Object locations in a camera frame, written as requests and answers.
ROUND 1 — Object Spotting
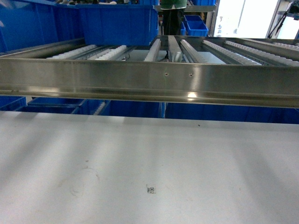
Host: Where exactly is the large blue bin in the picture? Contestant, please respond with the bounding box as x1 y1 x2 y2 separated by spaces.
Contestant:
76 4 158 46
0 0 84 52

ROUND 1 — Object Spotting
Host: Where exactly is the person in green shirt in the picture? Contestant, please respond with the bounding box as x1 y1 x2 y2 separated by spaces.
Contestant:
161 0 187 35

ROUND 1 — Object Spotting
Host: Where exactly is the small QR code sticker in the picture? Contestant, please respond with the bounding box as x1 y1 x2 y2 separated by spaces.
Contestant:
146 184 157 194

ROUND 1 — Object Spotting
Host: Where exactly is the small blue bin background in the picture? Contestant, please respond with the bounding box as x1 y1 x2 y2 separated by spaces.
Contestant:
184 15 208 37

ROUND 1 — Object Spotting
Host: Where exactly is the large blue bin upper left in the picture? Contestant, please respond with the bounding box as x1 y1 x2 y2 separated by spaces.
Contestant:
0 0 84 52

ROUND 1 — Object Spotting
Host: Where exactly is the steel roller shelf rack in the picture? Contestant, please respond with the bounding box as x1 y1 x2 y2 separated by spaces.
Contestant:
0 36 299 108

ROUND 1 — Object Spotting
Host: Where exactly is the large blue bin upper centre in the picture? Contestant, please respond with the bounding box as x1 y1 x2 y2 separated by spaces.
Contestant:
76 4 158 46

